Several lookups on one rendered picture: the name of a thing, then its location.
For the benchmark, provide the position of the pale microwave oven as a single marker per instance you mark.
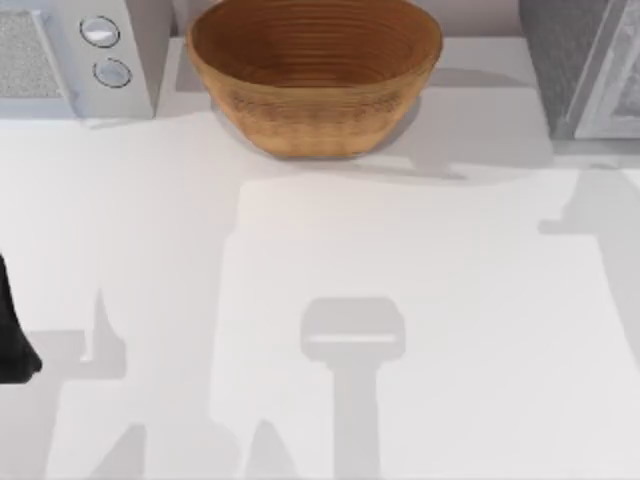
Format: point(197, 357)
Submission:
point(135, 60)

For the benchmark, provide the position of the brown woven basket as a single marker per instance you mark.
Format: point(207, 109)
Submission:
point(315, 95)

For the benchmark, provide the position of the round microwave knob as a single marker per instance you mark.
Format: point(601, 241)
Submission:
point(112, 72)
point(100, 31)

